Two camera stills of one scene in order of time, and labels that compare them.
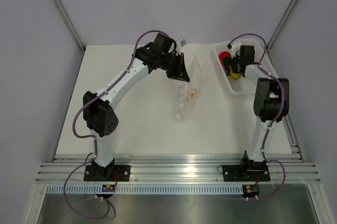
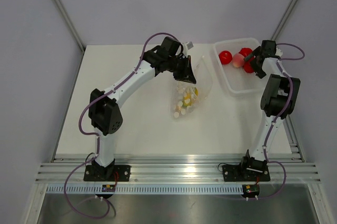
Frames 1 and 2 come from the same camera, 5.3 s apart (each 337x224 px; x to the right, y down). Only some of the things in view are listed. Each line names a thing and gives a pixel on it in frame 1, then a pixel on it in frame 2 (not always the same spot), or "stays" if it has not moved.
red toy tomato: (223, 54) stays
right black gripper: (228, 61) to (259, 73)
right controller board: (250, 190) stays
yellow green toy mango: (234, 75) to (190, 94)
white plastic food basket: (244, 85) stays
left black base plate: (97, 173) stays
